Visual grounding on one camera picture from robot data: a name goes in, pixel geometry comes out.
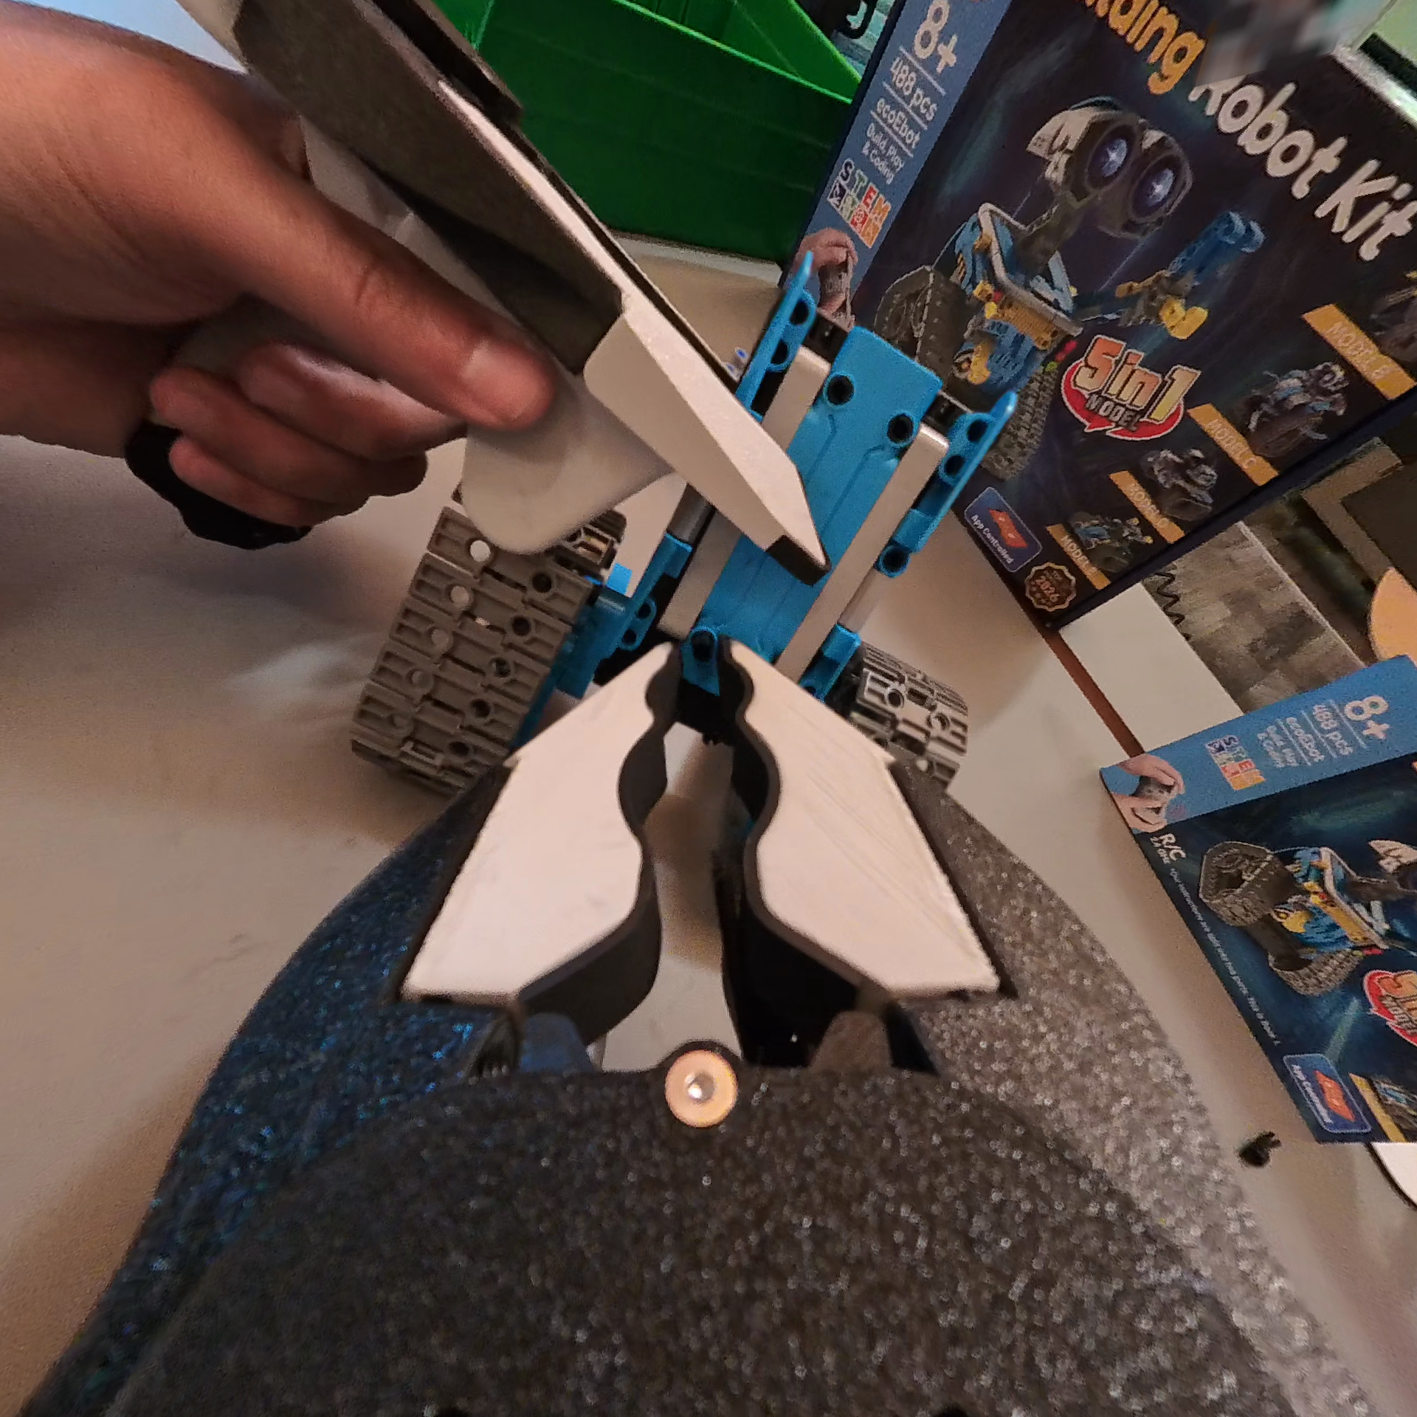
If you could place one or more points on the large robot kit box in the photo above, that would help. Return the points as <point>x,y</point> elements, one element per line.
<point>1218,333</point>

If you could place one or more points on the small black brick pin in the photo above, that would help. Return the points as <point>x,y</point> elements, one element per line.
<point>1260,1149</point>

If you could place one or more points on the blue grey tracked toy robot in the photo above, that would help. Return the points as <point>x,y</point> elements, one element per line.
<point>842,476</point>

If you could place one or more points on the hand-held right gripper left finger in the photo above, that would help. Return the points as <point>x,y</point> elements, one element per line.
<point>532,886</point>

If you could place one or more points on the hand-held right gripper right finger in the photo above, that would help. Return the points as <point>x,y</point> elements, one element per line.
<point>874,875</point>

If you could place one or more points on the white paper sheet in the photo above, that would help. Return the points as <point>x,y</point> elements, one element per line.
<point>1397,1174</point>

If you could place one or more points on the small robot kit box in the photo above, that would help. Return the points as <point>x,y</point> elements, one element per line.
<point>1273,886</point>

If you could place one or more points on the green plastic bin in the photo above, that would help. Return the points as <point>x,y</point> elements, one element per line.
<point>665,134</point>

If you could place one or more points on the light grey desk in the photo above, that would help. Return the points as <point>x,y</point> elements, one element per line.
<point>166,776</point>

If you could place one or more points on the person's left hand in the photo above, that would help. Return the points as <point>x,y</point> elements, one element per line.
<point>133,200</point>

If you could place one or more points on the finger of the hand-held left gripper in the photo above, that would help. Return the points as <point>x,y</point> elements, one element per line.
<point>687,410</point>

